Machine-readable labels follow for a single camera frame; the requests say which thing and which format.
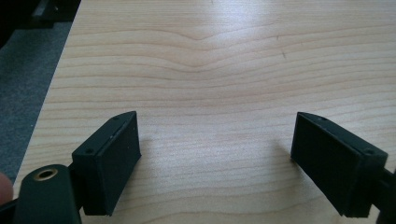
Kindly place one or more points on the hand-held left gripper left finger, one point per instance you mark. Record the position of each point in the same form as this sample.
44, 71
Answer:
106, 161

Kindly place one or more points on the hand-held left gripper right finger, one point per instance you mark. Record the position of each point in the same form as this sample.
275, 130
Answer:
330, 161

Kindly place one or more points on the black stand base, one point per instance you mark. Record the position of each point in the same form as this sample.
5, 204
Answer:
59, 12

